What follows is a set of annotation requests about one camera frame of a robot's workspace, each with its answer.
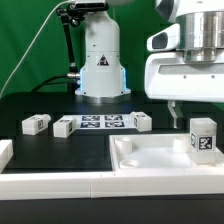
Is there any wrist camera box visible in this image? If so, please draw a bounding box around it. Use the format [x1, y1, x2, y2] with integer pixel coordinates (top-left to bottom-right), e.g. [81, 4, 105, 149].
[147, 23, 180, 52]

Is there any black cable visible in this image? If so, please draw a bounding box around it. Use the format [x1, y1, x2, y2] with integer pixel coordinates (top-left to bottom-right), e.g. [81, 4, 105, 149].
[31, 74, 81, 93]

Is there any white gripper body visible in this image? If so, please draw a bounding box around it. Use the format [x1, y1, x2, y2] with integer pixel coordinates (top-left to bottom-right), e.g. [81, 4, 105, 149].
[144, 50, 224, 103]

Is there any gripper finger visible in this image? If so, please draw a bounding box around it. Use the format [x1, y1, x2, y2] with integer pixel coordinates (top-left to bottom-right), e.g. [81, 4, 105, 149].
[168, 100, 183, 129]

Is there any white square table top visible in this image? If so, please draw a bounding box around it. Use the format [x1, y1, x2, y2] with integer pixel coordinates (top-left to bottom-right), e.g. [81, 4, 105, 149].
[109, 134, 224, 171]

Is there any white cable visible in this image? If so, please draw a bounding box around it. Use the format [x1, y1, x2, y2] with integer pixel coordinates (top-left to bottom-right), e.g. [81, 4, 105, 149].
[0, 0, 76, 99]

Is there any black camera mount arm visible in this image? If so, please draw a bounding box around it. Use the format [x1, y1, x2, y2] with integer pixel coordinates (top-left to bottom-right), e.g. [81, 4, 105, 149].
[56, 3, 84, 74]

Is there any white U-shaped obstacle fence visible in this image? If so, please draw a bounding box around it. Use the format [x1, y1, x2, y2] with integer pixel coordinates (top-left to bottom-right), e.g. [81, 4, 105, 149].
[0, 140, 224, 200]

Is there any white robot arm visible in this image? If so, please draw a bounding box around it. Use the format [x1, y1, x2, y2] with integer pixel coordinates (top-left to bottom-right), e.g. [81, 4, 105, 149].
[76, 0, 224, 103]

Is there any white fiducial tag sheet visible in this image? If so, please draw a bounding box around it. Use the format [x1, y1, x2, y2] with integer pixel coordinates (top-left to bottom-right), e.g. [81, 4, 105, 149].
[62, 114, 134, 130]

